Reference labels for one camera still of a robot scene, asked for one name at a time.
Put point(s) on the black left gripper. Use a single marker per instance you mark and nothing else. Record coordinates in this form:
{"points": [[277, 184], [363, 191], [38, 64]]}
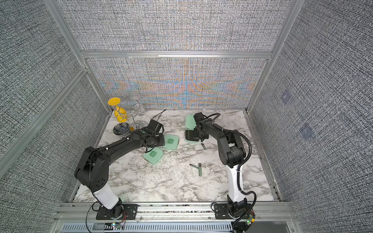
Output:
{"points": [[161, 136]]}

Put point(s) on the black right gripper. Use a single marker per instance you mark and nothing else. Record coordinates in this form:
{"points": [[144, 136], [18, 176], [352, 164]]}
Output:
{"points": [[204, 137]]}

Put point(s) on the green nail kit case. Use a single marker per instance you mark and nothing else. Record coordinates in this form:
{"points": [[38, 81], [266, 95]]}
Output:
{"points": [[171, 142], [154, 156], [190, 125]]}

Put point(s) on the green nail kit case front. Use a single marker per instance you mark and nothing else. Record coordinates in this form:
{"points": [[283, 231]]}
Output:
{"points": [[154, 156]]}

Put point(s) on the large clipper table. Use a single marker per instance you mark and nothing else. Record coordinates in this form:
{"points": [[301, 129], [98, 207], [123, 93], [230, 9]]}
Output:
{"points": [[200, 169]]}

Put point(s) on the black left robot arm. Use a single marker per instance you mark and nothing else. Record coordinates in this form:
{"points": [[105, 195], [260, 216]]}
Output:
{"points": [[93, 167]]}

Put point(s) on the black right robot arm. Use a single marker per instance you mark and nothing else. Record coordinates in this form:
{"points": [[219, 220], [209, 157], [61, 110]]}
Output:
{"points": [[234, 150]]}

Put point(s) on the clear glass cup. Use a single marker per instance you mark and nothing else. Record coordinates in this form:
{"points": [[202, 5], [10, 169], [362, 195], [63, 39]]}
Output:
{"points": [[139, 108]]}

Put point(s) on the black white patterned bowl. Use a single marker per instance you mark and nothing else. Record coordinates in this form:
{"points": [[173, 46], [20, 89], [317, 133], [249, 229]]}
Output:
{"points": [[122, 129]]}

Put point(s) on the chrome cup holder stand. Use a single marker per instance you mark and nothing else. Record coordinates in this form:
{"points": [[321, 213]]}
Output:
{"points": [[133, 120]]}

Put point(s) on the yellow plastic cup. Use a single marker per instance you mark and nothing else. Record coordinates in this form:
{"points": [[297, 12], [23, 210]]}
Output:
{"points": [[120, 114]]}

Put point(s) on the yellow cup on stand top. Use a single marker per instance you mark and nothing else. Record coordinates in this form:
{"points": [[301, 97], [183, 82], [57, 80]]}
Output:
{"points": [[114, 101]]}

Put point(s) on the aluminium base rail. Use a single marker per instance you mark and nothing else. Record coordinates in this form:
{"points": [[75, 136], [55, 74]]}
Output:
{"points": [[175, 217]]}

